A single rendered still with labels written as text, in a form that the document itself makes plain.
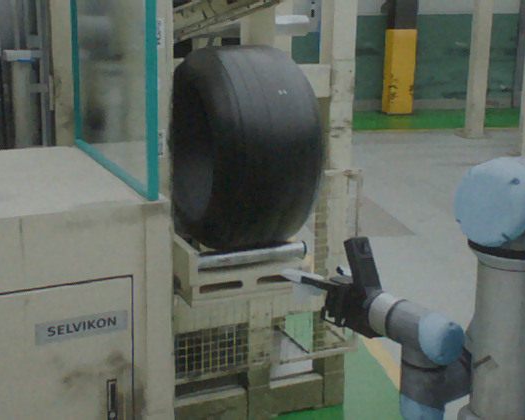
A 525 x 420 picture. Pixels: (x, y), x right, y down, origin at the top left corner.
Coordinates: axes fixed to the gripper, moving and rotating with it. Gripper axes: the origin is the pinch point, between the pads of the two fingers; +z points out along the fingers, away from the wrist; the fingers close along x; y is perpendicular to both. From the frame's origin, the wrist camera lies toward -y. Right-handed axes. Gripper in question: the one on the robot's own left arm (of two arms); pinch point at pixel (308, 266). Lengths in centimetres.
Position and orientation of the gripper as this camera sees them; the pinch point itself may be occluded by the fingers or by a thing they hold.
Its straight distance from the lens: 157.5
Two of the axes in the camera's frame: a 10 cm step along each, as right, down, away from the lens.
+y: -1.1, 9.9, 1.1
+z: -5.4, -1.6, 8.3
